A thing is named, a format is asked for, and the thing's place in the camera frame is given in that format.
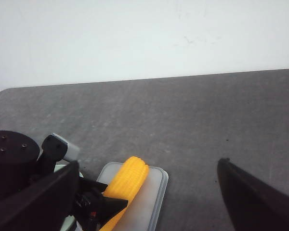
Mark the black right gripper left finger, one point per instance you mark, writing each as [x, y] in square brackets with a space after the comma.
[44, 205]

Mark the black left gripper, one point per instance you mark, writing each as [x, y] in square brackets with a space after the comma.
[89, 207]

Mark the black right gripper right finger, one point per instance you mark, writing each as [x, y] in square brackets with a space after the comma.
[252, 204]

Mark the yellow corn cob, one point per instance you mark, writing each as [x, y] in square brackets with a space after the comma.
[128, 180]

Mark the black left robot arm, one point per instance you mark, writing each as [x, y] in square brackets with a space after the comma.
[16, 164]

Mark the grey digital kitchen scale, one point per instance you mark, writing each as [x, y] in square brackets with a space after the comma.
[143, 213]

